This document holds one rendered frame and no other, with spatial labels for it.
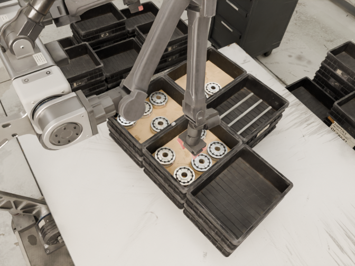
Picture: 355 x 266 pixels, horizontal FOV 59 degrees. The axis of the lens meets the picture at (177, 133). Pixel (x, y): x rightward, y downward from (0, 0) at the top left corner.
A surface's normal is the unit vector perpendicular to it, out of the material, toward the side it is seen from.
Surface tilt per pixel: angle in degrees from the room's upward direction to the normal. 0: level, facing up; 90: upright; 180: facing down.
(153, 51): 68
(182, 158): 0
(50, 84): 0
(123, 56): 0
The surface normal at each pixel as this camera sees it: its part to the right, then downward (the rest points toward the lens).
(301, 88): 0.07, -0.58
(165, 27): 0.50, 0.44
